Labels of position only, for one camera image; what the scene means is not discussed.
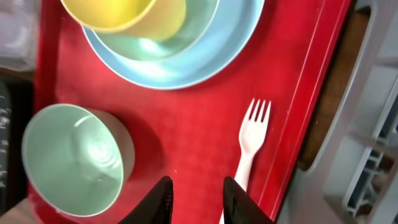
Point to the light blue plate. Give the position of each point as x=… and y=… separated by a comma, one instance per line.
x=228, y=33

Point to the white plastic fork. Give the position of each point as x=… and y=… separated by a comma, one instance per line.
x=252, y=135

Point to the grey dishwasher rack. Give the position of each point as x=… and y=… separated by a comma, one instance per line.
x=353, y=178

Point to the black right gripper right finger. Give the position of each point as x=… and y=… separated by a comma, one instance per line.
x=239, y=208

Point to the red serving tray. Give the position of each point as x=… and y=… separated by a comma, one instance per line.
x=191, y=135

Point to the clear plastic bin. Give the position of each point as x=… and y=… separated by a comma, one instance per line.
x=19, y=34

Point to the pale green bowl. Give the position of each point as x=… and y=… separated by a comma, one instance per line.
x=77, y=159

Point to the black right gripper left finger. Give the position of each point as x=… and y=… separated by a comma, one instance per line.
x=156, y=207

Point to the light blue bowl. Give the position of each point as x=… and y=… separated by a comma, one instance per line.
x=199, y=15

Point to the yellow plastic cup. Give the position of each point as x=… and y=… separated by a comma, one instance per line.
x=150, y=19

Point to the black plastic tray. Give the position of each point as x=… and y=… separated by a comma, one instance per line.
x=16, y=111

